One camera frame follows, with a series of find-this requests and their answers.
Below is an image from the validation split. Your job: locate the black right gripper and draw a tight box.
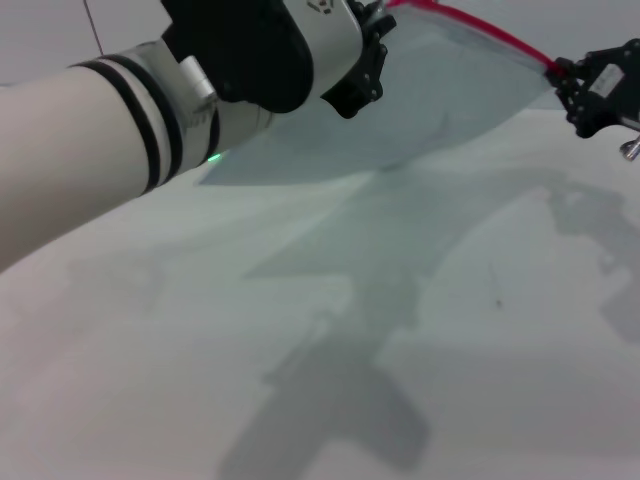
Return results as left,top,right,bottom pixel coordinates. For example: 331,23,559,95
547,39,640,140

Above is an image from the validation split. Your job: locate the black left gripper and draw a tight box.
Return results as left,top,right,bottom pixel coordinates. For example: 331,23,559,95
321,0,398,120

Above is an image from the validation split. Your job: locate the clear red-zip document bag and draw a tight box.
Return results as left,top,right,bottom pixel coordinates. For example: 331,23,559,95
193,0,565,187

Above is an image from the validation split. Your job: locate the silver cable connector plug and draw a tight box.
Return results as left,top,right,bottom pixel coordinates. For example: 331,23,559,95
618,133,640,162

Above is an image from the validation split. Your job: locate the silver black wrist camera box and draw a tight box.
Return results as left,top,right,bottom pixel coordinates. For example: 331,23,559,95
159,0,365,115

